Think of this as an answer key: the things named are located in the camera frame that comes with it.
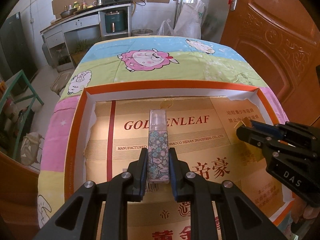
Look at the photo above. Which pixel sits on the green metal stool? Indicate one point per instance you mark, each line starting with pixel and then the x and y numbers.
pixel 16 115

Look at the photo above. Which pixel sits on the green air fryer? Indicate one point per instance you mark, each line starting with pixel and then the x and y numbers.
pixel 115 21

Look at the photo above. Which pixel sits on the wooden door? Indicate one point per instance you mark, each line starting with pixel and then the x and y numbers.
pixel 279 39

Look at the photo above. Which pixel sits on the dark green refrigerator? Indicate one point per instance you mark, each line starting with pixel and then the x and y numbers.
pixel 15 53

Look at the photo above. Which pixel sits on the orange-rimmed cardboard tray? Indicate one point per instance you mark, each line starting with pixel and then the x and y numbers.
pixel 101 209

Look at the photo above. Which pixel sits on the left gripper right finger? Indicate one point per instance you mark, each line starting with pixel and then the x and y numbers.
pixel 181 189

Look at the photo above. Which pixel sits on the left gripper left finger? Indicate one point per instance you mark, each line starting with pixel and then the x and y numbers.
pixel 137 182

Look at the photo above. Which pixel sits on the white kitchen counter cabinet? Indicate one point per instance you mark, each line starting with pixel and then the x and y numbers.
pixel 80 30

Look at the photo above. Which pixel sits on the cartoon sheep tablecloth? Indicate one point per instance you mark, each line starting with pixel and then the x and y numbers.
pixel 201 129

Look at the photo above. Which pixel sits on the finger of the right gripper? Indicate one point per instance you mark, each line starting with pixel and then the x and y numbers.
pixel 251 136
pixel 263 128

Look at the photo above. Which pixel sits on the white plastic sack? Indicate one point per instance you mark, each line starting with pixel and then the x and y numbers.
pixel 190 19

